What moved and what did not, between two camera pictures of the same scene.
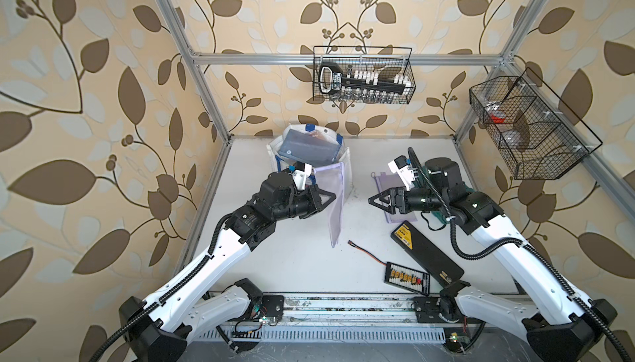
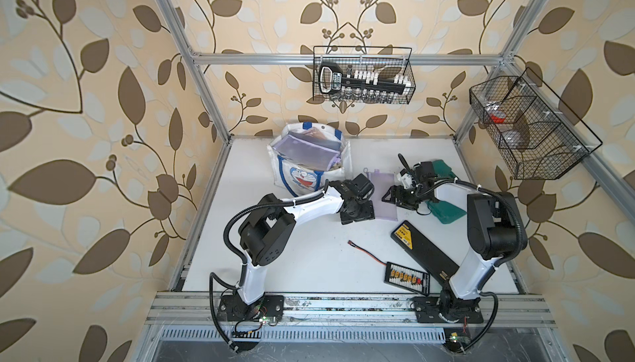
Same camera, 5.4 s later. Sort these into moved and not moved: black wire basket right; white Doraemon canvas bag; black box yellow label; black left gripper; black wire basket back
Moved: black left gripper
Not moved: black box yellow label; black wire basket back; black wire basket right; white Doraemon canvas bag
